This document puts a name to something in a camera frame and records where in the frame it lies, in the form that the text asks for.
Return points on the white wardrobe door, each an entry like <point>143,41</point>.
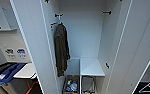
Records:
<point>134,46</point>
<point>34,43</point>

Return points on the olive garment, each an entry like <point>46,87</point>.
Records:
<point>61,46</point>

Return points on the white wardrobe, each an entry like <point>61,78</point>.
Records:
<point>84,33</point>

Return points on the white wardrobe shelf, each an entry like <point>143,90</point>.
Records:
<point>91,67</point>

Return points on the white hanger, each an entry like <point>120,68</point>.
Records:
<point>57,23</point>

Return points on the blue bottle pack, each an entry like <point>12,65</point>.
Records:
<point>71,86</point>

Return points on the brown box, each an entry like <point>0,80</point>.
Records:
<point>88,85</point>

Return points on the blue plastic bin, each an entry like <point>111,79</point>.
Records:
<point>6,73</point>

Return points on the black rail bracket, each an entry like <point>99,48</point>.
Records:
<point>106,12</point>
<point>59,15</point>

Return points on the wall socket with blue label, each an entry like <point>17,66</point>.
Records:
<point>21,53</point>

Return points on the orange frame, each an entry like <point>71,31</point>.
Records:
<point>30,88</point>

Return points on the white wall socket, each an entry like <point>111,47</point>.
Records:
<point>10,54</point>

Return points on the grey wall shelf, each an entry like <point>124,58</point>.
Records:
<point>0,18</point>

